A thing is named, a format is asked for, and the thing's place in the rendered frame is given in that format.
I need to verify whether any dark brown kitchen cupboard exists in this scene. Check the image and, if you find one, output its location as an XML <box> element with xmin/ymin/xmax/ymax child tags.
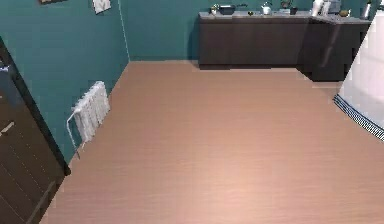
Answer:
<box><xmin>198</xmin><ymin>10</ymin><xmax>372</xmax><ymax>83</ymax></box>

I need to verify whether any dark blue pan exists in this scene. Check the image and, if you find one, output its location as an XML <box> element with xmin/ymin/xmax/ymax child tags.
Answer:
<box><xmin>218</xmin><ymin>3</ymin><xmax>249</xmax><ymax>16</ymax></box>

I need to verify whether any silver kettle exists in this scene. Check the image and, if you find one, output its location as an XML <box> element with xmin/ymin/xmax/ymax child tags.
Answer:
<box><xmin>260</xmin><ymin>1</ymin><xmax>274</xmax><ymax>16</ymax></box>

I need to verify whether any small potted house plant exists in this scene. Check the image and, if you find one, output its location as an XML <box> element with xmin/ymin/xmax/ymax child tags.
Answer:
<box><xmin>280</xmin><ymin>0</ymin><xmax>299</xmax><ymax>16</ymax></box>

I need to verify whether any dark brown room door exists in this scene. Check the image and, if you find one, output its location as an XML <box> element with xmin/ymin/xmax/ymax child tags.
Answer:
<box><xmin>0</xmin><ymin>35</ymin><xmax>72</xmax><ymax>224</ymax></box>

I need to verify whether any white fridge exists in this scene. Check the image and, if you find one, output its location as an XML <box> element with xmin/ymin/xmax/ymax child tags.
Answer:
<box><xmin>333</xmin><ymin>8</ymin><xmax>384</xmax><ymax>142</ymax></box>

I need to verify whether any grey bottle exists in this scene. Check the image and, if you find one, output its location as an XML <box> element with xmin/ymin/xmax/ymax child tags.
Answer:
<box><xmin>361</xmin><ymin>0</ymin><xmax>373</xmax><ymax>20</ymax></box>

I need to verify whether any white wall radiator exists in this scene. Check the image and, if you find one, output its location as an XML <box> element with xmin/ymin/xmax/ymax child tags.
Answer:
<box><xmin>66</xmin><ymin>80</ymin><xmax>111</xmax><ymax>160</ymax></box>

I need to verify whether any white framed wall picture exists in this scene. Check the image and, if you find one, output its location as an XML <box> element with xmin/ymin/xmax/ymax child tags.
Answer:
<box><xmin>91</xmin><ymin>0</ymin><xmax>112</xmax><ymax>15</ymax></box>

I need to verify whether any grey door handle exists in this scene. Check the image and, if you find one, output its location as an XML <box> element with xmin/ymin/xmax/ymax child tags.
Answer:
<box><xmin>0</xmin><ymin>121</ymin><xmax>16</xmax><ymax>137</ymax></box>

